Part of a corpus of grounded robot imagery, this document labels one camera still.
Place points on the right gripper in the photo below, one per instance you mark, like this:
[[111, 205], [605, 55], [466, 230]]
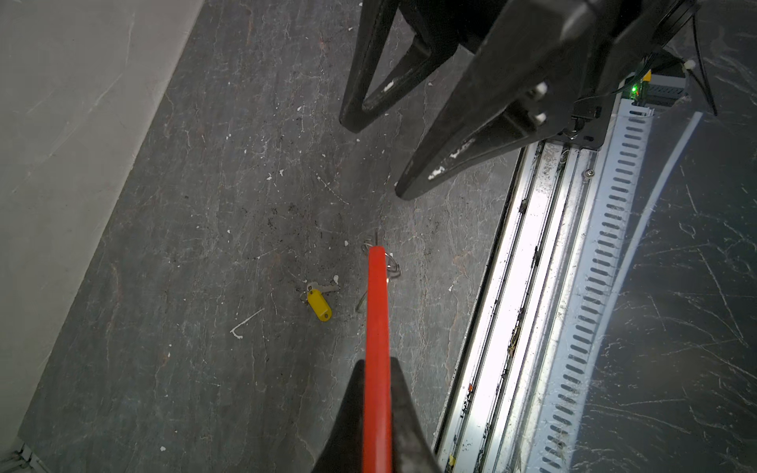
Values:
[[540, 69]]

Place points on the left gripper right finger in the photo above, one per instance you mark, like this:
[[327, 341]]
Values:
[[410, 449]]

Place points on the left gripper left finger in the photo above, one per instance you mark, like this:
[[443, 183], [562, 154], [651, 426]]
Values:
[[344, 448]]

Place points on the slotted cable duct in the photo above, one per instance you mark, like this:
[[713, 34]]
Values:
[[598, 276]]

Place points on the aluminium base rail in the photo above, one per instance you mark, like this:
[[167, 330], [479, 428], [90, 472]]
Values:
[[494, 379]]

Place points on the yellow tagged key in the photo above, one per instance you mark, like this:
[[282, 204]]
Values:
[[315, 297]]

